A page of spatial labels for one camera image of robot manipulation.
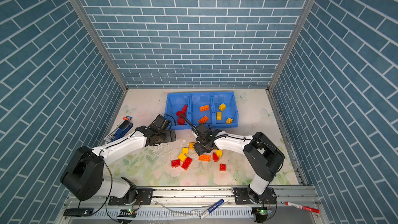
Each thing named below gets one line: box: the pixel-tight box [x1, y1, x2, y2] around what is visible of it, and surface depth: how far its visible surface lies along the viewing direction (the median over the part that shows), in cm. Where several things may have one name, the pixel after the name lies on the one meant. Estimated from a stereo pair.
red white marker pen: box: [285, 201, 320, 214], surface depth 72 cm
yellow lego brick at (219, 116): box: [216, 112, 223, 121], surface depth 104 cm
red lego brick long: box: [181, 156, 193, 171], surface depth 85 cm
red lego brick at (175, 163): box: [171, 159, 181, 168], surface depth 85 cm
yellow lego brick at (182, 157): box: [177, 152, 188, 162], surface depth 86 cm
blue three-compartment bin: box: [164, 91, 239, 130], surface depth 107 cm
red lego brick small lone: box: [219, 163, 227, 172], surface depth 84 cm
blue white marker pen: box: [199, 198, 225, 220], surface depth 71 cm
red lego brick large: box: [180, 104, 189, 117], surface depth 107 cm
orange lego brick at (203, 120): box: [198, 115, 209, 124], surface depth 104 cm
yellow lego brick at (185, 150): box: [181, 147, 189, 155], surface depth 88 cm
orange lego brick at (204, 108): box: [199, 104, 210, 112], surface depth 107 cm
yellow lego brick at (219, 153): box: [216, 149, 223, 158], surface depth 88 cm
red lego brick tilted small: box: [212, 151, 220, 163], surface depth 87 cm
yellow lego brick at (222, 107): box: [218, 102, 227, 112], surface depth 110 cm
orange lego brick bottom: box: [199, 154, 211, 162], surface depth 88 cm
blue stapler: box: [103, 116, 134, 143], surface depth 96 cm
